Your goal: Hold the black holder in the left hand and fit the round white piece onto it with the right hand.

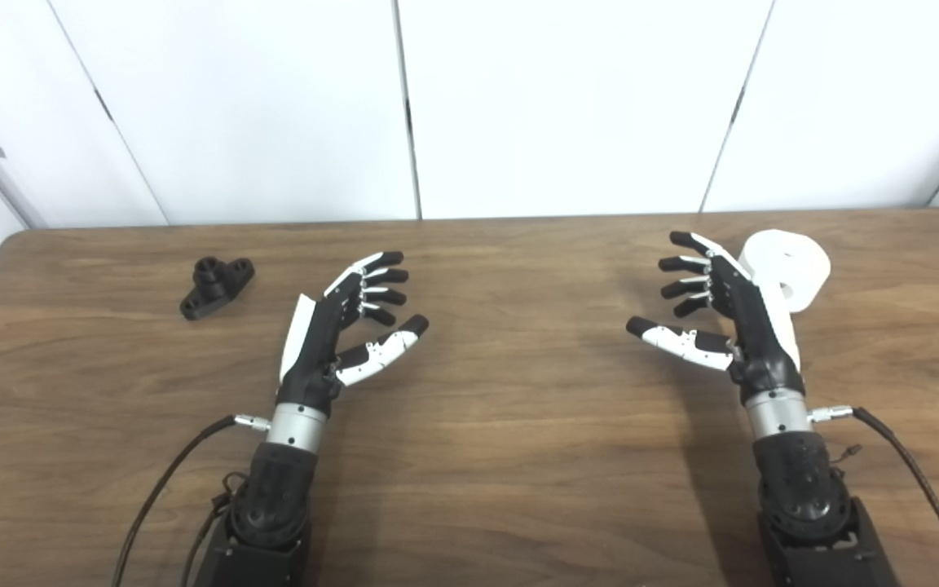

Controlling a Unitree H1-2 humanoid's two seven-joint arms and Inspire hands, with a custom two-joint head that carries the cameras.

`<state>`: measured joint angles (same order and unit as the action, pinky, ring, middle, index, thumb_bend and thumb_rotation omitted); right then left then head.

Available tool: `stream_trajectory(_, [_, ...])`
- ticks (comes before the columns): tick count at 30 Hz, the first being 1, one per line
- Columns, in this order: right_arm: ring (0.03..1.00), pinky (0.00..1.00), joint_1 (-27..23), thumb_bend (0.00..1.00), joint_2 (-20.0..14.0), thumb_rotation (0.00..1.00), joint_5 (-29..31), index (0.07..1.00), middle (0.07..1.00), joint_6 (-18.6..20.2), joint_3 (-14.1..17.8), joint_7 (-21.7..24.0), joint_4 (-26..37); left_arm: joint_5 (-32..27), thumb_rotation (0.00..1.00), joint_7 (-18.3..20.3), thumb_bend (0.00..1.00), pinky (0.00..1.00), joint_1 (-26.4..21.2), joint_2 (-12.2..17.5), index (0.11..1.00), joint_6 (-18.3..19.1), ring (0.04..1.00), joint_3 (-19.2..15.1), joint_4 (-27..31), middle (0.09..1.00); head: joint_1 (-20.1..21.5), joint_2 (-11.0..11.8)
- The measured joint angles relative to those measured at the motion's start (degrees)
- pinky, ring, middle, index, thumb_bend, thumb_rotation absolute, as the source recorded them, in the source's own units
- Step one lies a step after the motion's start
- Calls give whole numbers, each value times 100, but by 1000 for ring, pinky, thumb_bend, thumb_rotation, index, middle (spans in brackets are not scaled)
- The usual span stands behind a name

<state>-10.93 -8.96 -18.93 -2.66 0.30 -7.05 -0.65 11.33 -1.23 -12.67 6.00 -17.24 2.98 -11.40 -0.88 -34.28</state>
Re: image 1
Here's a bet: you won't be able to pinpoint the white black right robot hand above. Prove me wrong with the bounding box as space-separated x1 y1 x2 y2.
626 231 806 402

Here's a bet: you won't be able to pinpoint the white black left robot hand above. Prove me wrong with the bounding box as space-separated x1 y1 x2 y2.
276 251 430 417

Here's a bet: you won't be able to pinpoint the round white plastic piece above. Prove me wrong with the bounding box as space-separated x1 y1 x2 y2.
738 230 833 314

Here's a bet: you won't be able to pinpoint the black flanged holder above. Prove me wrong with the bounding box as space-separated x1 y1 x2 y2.
179 257 256 321

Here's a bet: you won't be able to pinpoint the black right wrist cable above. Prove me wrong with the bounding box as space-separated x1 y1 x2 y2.
808 405 939 587

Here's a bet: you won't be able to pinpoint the thin left wrist wires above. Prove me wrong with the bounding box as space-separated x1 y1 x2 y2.
207 471 252 527

